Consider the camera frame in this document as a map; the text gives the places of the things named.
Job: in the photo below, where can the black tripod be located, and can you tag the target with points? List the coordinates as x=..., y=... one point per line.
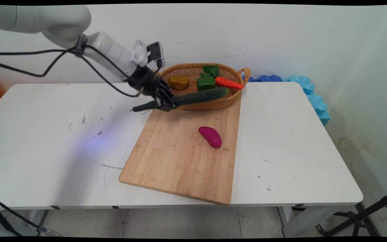
x=361, y=216

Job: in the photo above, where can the woven wicker basket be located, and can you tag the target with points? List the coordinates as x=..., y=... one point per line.
x=193, y=72

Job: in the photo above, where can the small green toy pepper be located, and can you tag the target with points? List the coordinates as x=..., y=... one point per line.
x=211, y=70

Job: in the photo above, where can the bamboo cutting board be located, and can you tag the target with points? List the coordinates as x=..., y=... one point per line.
x=183, y=161

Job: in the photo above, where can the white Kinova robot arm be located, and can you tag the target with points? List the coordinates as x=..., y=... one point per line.
x=62, y=23

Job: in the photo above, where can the dark green toy cucumber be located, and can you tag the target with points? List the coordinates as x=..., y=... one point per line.
x=200, y=96

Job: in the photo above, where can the large green toy pepper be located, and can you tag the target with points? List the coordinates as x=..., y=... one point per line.
x=206, y=83

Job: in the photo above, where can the brown toy potato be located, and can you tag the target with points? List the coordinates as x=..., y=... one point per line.
x=179, y=82

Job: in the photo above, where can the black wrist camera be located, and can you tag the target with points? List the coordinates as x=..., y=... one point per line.
x=156, y=53

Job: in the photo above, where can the white table leg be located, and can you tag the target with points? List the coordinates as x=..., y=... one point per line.
x=301, y=220

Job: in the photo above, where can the light blue foam mat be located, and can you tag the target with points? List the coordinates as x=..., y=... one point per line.
x=316, y=101

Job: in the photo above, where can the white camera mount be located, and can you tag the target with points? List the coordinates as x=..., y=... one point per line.
x=139, y=53

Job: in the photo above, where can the orange toy carrot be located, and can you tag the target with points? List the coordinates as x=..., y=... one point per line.
x=228, y=83

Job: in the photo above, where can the purple toy sweet potato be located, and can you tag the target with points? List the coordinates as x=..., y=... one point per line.
x=211, y=136

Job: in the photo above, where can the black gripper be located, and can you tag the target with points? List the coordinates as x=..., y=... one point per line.
x=146, y=82

